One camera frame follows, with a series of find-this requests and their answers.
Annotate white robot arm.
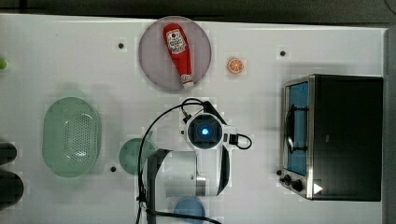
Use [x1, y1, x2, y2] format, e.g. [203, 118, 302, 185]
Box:
[143, 113, 238, 224]

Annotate silver black toaster oven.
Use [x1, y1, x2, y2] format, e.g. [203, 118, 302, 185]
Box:
[276, 74, 384, 202]

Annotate orange slice toy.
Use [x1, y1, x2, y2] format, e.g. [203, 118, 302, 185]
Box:
[227, 58, 244, 74]

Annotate grey round plate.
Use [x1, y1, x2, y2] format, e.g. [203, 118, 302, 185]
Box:
[138, 16, 211, 91]

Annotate red plush ketchup bottle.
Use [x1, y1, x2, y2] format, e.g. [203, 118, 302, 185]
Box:
[163, 23, 194, 89]

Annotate blue round cup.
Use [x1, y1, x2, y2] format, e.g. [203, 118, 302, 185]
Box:
[174, 197, 205, 224]

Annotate green perforated oval basket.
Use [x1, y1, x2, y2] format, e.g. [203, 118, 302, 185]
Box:
[42, 97, 101, 178]

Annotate green round object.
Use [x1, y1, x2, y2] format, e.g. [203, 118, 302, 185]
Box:
[0, 59, 7, 69]

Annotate black object at left edge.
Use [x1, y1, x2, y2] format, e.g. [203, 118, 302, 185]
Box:
[0, 142, 24, 210]

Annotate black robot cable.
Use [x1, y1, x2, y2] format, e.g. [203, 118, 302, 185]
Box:
[135, 97, 254, 224]

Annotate green cup with handle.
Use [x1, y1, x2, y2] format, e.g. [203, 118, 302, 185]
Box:
[119, 132, 157, 175]

